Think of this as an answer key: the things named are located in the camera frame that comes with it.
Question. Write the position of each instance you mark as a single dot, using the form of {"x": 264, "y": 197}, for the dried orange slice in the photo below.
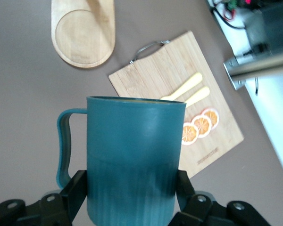
{"x": 202, "y": 124}
{"x": 189, "y": 134}
{"x": 212, "y": 116}

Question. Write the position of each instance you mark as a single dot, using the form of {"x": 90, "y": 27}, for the yellow plastic fork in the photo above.
{"x": 191, "y": 82}

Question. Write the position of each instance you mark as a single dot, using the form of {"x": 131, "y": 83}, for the yellow plastic knife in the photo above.
{"x": 199, "y": 95}

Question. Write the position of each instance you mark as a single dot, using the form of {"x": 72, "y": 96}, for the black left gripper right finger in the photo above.
{"x": 186, "y": 195}

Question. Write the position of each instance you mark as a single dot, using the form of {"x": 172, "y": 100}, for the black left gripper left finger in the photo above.
{"x": 70, "y": 195}

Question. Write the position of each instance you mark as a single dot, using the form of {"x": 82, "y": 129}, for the wooden mug tree stand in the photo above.
{"x": 85, "y": 42}

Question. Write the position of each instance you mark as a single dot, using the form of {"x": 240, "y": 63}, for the brown table cover sheet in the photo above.
{"x": 26, "y": 94}

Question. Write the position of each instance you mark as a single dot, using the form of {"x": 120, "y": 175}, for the aluminium camera mount post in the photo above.
{"x": 257, "y": 68}

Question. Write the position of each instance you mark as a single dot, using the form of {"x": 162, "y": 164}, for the dark grey equipment box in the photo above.
{"x": 273, "y": 28}

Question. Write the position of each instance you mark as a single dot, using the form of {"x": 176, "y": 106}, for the green circuit board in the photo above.
{"x": 235, "y": 3}

